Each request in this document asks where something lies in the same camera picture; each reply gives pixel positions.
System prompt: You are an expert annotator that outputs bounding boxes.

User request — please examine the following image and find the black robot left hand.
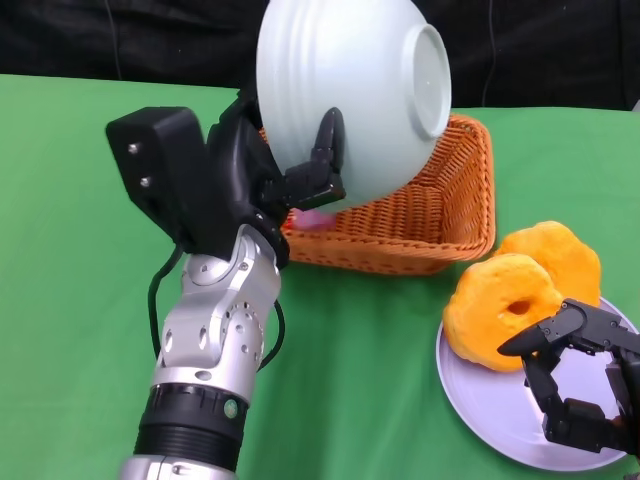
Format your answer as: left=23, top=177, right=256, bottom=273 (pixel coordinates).
left=192, top=88, right=347, bottom=269

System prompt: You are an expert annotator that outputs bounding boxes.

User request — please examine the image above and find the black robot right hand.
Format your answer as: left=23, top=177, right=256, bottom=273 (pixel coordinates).
left=497, top=298, right=640, bottom=457

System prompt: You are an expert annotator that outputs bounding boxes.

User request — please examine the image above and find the small pink cherry cake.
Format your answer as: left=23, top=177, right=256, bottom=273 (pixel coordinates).
left=292, top=208, right=337, bottom=231

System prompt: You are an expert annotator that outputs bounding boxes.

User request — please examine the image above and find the long orange-white bread loaf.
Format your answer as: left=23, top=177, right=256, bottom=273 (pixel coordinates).
left=442, top=253, right=564, bottom=374

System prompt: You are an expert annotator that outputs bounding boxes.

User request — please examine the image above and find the twisted orange-white ring bread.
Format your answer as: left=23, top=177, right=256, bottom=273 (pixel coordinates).
left=494, top=220, right=603, bottom=307

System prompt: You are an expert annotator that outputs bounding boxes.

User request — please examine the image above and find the grey-green bowl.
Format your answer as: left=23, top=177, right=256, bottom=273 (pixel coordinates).
left=255, top=0, right=454, bottom=210

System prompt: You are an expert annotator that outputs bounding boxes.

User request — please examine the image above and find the pale lavender plate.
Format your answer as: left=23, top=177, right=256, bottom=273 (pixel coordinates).
left=434, top=295, right=640, bottom=472

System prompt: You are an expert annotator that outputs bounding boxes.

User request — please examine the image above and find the orange wicker basket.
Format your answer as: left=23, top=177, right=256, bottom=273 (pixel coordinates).
left=259, top=113, right=497, bottom=277

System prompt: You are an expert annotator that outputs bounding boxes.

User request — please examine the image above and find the black curtain backdrop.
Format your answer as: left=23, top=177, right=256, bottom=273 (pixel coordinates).
left=0, top=0, right=640, bottom=112

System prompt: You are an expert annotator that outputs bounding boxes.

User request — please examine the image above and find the green tablecloth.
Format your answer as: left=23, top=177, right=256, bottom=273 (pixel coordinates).
left=0, top=73, right=640, bottom=480

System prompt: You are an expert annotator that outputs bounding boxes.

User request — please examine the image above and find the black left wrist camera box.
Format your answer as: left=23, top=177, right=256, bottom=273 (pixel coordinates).
left=105, top=106, right=221, bottom=251

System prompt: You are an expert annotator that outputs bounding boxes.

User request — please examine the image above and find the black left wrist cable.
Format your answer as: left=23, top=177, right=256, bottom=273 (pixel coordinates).
left=147, top=244, right=287, bottom=372

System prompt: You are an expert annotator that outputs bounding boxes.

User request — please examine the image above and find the thin white hanging cord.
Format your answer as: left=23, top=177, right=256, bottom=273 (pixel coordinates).
left=480, top=0, right=497, bottom=107
left=103, top=0, right=124, bottom=81

